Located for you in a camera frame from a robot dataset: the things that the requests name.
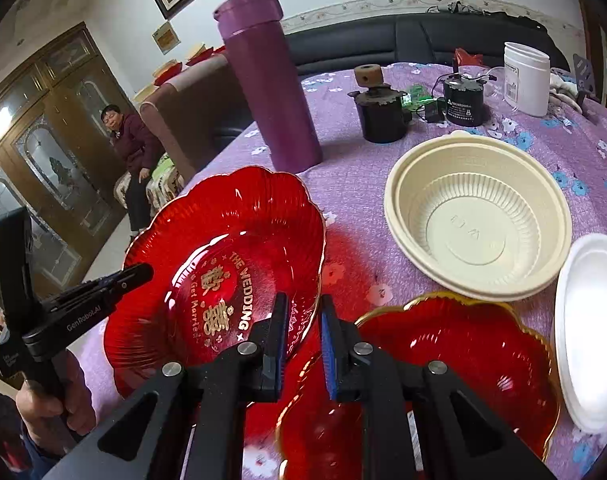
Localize small yellow wall plaque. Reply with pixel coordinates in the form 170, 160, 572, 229
152, 22, 181, 54

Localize purple thermos bottle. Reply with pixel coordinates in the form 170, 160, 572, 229
213, 0, 323, 174

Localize purple floral tablecloth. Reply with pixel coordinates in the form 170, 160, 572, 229
68, 62, 607, 480

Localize black leather sofa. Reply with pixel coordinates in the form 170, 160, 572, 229
212, 12, 569, 141

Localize seated person in maroon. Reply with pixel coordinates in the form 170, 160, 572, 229
100, 104, 164, 240

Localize white plastic jar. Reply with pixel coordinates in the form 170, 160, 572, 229
504, 41, 551, 117

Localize brown armchair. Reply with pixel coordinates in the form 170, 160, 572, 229
138, 53, 253, 181

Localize red bag on sofa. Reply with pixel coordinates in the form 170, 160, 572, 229
453, 48, 485, 67

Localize red wedding glass plate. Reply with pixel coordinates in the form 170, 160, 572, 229
104, 166, 326, 398

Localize white cloth gloves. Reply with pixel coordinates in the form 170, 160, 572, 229
550, 70, 590, 115

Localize black cylindrical motor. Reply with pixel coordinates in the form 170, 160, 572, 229
431, 72, 497, 127

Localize wooden glass door cabinet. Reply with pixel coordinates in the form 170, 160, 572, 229
0, 24, 133, 297

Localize cream plastic bowl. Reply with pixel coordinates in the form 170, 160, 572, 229
384, 130, 573, 301

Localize black motor with wooden spool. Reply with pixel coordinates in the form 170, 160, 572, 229
348, 64, 412, 144

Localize green circuit board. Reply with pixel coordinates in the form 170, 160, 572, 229
402, 84, 435, 113

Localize person's left hand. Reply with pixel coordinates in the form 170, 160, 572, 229
16, 350, 96, 456

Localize white disposable plate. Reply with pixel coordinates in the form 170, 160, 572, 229
553, 233, 607, 434

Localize black perforated stand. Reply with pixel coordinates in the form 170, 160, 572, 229
573, 53, 596, 110

